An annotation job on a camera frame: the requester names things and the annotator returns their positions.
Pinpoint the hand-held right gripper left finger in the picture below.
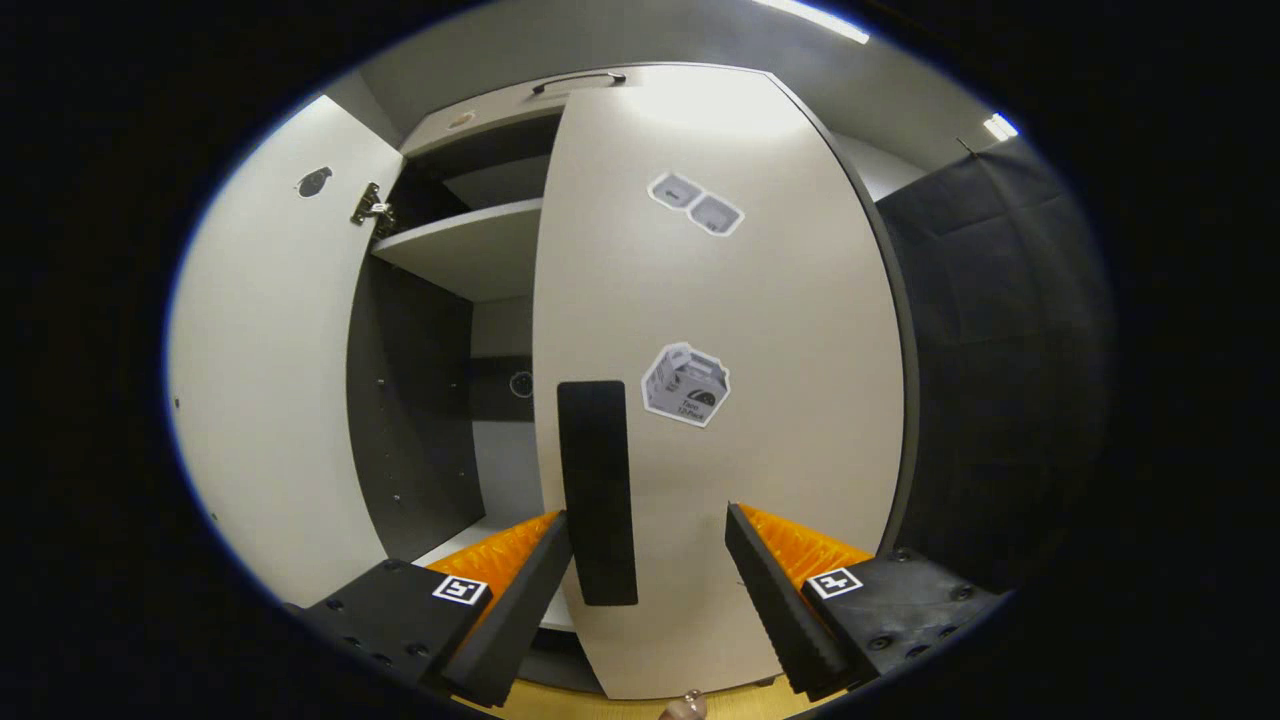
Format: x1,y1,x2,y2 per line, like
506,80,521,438
285,508,574,709

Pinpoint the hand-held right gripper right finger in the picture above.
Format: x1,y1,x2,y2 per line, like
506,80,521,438
725,502,1006,701

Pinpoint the white cabinet door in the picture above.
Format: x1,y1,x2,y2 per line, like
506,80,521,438
165,95,406,608
530,65,921,701

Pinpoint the metal door hinge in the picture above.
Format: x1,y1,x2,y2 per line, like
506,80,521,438
350,182,397,239

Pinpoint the beige cabinet drawer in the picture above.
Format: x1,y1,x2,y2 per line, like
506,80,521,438
400,70,641,159

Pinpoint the black backdrop cloth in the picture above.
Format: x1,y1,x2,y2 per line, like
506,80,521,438
875,135,1116,591

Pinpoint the long ceiling light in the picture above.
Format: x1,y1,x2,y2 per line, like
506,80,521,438
755,0,871,45

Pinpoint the black right door handle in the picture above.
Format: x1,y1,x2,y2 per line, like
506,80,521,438
557,380,639,608

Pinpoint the black drawer handle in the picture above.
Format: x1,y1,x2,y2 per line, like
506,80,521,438
531,71,628,96

